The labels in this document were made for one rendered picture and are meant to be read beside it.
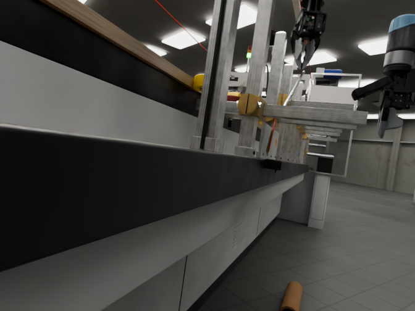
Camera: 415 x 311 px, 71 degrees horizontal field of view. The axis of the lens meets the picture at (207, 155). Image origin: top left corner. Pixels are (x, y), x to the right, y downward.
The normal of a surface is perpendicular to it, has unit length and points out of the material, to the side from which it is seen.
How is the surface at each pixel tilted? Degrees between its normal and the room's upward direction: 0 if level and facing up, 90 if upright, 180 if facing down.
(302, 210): 90
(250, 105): 90
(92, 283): 90
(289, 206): 90
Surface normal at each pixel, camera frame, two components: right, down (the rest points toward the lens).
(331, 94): -0.37, -0.04
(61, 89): 0.92, 0.14
